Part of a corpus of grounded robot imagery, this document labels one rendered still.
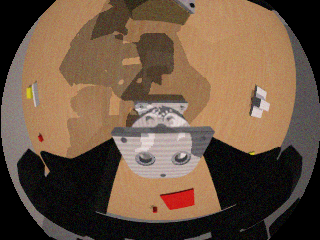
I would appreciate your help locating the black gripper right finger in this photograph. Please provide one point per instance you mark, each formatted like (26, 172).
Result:
(233, 170)

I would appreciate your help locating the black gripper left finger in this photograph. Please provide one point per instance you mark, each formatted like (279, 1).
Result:
(92, 173)

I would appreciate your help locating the red flat plate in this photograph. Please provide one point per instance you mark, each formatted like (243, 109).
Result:
(179, 199)

